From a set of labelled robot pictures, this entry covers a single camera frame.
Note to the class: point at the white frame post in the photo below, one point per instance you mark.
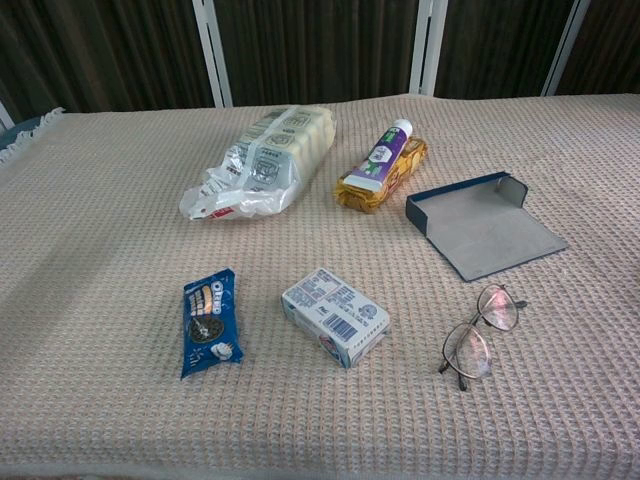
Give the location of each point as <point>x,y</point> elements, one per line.
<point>212,55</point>
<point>5,117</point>
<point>565,50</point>
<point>427,50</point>

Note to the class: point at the blue padded table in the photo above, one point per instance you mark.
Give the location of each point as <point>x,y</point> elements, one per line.
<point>15,132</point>

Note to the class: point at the white blue carton box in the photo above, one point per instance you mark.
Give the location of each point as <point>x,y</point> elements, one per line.
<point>330,315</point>

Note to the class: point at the clear bag of cream packs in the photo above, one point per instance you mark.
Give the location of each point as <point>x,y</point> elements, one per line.
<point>280,150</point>

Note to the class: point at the purple white toothpaste tube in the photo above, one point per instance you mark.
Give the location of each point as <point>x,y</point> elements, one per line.
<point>380,155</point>

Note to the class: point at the blue Oreo cookie pack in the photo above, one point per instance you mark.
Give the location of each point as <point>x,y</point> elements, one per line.
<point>210,325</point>

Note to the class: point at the metal frame eyeglasses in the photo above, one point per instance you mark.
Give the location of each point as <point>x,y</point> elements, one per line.
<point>497,307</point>

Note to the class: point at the grey and blue box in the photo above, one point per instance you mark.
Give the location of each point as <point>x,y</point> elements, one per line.
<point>490,235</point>

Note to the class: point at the dark brown curtain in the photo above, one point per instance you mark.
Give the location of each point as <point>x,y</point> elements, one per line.
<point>320,45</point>

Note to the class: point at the beige waffle tablecloth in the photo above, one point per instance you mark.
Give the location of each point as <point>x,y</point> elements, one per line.
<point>125,250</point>

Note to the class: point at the yellow biscuit packet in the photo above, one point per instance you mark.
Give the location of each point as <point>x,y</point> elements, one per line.
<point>357,201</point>

